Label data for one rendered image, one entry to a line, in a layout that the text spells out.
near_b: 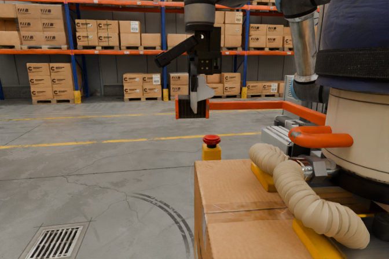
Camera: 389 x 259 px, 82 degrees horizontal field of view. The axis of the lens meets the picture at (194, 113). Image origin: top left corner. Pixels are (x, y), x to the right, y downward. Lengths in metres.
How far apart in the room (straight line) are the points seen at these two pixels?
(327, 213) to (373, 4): 0.26
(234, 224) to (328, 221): 0.14
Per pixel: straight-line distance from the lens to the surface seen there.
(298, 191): 0.34
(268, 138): 1.27
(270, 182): 0.47
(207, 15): 0.56
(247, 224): 0.40
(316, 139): 0.38
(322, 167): 0.42
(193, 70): 0.53
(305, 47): 1.03
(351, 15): 0.39
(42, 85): 8.19
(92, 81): 8.99
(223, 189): 0.47
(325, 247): 0.37
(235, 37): 7.89
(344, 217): 0.34
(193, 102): 0.54
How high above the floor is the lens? 1.33
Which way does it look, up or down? 14 degrees down
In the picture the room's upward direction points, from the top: straight up
